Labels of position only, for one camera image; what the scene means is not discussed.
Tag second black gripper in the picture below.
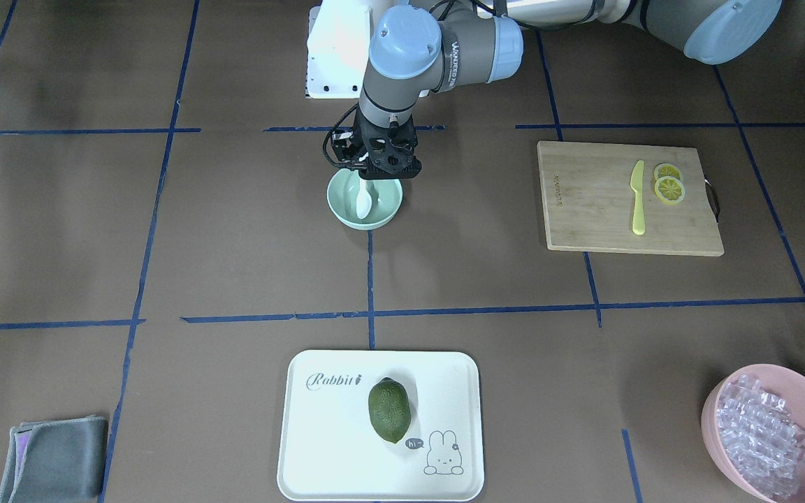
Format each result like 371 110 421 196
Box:
354 115 422 180

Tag light green bowl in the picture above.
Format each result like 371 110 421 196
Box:
326 169 403 231

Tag white plastic spoon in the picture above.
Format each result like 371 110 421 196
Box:
354 179 375 220

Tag silver blue second robot arm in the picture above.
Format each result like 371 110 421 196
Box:
322 1 782 180

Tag bamboo cutting board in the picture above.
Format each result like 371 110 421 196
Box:
537 141 724 257

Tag green avocado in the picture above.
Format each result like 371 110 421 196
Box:
368 377 412 444

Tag yellow plastic knife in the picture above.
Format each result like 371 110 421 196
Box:
630 159 646 235

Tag upper lemon slice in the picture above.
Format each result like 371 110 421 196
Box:
653 163 683 181

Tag lemon slice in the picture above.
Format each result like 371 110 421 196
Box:
654 176 685 205
653 163 683 181

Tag lower lemon slice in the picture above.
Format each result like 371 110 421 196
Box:
654 176 685 205

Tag white rabbit tray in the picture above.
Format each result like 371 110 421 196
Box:
277 349 485 502

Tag grey folded cloth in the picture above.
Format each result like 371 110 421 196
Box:
0 415 108 502

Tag clear ice cubes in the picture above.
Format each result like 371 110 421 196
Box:
715 374 805 501

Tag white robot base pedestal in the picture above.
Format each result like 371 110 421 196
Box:
305 1 372 99

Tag metal board handle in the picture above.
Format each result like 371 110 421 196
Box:
704 178 721 223

